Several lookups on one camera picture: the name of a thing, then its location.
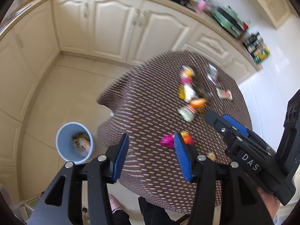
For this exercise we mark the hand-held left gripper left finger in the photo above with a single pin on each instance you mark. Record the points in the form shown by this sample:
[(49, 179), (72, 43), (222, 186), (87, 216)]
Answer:
[(120, 159)]

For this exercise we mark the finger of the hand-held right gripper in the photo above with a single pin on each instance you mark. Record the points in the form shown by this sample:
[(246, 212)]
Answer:
[(218, 124), (236, 124)]

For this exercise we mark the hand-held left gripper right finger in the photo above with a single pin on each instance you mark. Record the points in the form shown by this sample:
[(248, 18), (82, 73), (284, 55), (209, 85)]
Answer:
[(182, 157)]

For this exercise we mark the orange foil wrapper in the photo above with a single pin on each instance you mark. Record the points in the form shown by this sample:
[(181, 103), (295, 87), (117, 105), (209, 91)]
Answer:
[(187, 138)]

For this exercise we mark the magenta foil wrapper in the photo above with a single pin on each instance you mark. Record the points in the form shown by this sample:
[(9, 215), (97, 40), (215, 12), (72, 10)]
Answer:
[(166, 141)]

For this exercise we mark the small tan scrap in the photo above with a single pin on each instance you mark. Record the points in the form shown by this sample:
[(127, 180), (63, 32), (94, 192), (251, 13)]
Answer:
[(211, 156)]

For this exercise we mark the orange snack packet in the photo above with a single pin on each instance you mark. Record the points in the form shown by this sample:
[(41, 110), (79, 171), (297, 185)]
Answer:
[(198, 102)]

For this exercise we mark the white red snack packet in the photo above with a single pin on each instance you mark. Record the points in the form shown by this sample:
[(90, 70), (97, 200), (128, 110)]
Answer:
[(225, 94)]

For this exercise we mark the green white snack packet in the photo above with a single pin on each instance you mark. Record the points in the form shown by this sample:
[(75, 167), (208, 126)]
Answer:
[(187, 113)]

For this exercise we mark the dark plastic wrapper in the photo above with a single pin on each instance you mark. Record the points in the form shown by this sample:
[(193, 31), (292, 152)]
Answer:
[(200, 86)]

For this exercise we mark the pile of wrappers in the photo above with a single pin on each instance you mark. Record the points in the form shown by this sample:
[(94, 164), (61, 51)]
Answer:
[(82, 141)]

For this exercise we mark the yellow white snack packet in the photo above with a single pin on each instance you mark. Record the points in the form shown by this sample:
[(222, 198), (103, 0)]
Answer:
[(186, 93)]

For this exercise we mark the clear plastic bag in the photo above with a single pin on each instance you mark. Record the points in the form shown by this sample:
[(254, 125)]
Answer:
[(212, 73)]

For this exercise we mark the yellow pink snack packet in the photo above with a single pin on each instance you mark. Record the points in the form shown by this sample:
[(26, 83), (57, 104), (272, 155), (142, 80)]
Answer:
[(187, 75)]

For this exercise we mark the blue plastic bin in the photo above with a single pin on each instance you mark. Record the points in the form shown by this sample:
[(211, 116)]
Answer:
[(66, 138)]

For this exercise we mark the person's right hand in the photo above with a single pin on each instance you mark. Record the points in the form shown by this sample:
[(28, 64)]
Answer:
[(267, 201)]

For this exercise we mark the pink slipper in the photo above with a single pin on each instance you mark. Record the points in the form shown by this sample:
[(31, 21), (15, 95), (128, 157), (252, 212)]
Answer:
[(115, 204)]

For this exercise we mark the person's dark trousers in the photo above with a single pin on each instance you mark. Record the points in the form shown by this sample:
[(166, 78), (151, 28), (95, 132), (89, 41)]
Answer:
[(150, 212)]

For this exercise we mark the brown dotted tablecloth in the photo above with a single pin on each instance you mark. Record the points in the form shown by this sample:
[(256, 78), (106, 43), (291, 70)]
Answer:
[(145, 98)]

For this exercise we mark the row of condiment bottles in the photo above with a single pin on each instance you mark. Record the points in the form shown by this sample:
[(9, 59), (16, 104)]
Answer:
[(257, 49)]

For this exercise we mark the green electric cooker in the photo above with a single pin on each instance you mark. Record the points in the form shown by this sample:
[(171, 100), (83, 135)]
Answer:
[(228, 20)]

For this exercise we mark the pink utensil holder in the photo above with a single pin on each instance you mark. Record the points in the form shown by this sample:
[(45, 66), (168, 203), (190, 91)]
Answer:
[(201, 4)]

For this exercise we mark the cream upper kitchen cabinets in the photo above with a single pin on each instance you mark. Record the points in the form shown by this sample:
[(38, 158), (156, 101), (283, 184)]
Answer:
[(269, 2)]

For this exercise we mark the cream kitchen cabinets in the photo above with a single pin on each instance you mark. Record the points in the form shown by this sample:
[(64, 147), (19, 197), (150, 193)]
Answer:
[(269, 2), (110, 23)]

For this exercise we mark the cream lower kitchen cabinets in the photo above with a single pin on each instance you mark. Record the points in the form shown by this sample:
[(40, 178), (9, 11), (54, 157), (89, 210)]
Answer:
[(110, 23)]

